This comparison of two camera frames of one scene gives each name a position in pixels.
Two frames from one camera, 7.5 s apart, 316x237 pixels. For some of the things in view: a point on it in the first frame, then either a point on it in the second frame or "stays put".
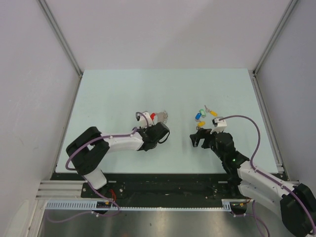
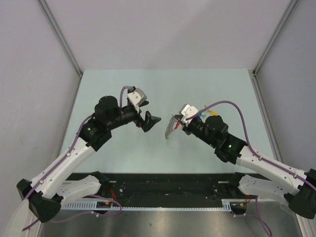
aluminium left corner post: x=61 y=36 stays put
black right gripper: x=195 y=138 → x=185 y=127
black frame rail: x=208 y=186 stays put
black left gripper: x=144 y=129 → x=149 y=121
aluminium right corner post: x=292 y=6 stays put
